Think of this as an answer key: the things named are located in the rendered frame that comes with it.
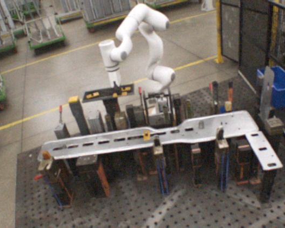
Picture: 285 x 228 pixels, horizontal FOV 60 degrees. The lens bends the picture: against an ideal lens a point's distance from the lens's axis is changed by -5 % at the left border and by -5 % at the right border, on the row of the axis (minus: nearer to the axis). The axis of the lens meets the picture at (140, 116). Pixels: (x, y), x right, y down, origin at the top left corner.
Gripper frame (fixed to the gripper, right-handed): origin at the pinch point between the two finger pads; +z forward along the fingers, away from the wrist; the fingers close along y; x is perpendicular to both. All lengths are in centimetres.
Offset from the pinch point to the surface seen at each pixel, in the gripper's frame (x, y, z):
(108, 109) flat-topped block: -15.0, -15.4, 22.2
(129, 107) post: 2.3, -5.8, 16.5
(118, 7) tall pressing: -115, -695, 81
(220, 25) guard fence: 118, -294, 63
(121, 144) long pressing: -2.0, 19.4, 26.0
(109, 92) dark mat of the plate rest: -12.0, -19.2, 10.0
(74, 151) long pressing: -32.1, 21.8, 25.4
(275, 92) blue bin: 95, 0, 14
